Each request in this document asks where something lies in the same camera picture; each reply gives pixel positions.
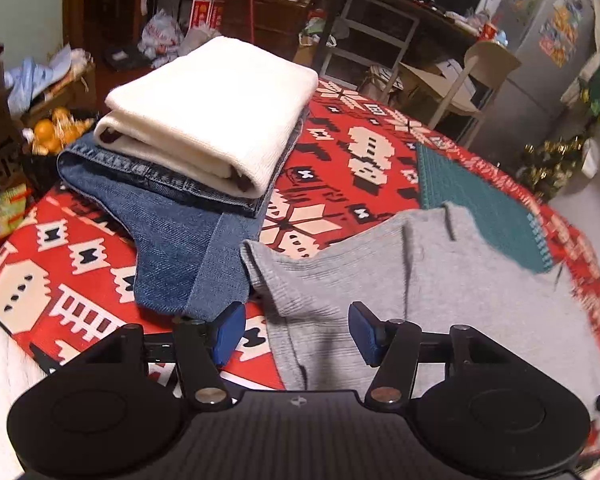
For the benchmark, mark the pile of oranges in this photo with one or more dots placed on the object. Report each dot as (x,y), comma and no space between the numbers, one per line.
(55,132)

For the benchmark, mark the person's white knit sweater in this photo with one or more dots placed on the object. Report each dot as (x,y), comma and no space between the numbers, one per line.
(5,400)

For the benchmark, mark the white lined trash bin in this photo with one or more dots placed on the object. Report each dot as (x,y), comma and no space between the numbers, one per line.
(380,85)

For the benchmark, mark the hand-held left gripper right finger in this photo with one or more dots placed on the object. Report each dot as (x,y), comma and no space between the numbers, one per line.
(364,335)

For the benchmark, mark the green cutting mat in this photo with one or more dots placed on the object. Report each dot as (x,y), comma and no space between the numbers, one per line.
(480,210)

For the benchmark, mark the folded blue jeans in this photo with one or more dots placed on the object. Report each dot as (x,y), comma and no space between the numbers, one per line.
(180,240)

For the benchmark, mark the folded white sweater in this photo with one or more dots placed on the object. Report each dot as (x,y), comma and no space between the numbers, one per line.
(215,105)

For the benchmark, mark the black desk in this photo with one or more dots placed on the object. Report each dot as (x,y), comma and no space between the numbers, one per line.
(405,2)

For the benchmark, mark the grey refrigerator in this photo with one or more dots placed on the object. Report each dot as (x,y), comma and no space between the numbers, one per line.
(535,70)

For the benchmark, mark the white plastic bag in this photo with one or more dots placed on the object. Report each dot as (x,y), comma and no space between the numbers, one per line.
(160,35)

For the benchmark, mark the small Christmas tree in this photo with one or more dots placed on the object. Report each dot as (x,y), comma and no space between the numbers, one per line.
(555,167)

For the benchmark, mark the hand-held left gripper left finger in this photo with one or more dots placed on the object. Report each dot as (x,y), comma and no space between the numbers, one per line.
(228,332)

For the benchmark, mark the wooden door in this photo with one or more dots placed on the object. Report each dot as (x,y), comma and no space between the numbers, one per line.
(105,5)

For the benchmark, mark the beige plastic chair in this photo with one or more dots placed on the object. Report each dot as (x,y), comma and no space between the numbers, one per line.
(480,70)

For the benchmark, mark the white cloth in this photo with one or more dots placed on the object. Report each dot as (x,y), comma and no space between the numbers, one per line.
(592,157)

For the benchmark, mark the red paper cup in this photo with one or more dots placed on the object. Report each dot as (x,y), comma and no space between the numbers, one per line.
(489,32)

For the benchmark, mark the red cardboard box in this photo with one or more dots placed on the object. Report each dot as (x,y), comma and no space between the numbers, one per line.
(207,12)

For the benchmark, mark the grey knit polo shirt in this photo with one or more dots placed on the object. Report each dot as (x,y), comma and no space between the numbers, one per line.
(455,300)

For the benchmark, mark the wooden drawer cabinet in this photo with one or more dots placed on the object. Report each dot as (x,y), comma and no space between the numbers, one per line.
(270,20)

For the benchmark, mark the white drawer unit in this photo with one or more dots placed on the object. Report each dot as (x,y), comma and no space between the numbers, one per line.
(370,40)

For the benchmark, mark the red printed blanket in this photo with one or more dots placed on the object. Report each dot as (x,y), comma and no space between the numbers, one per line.
(80,260)

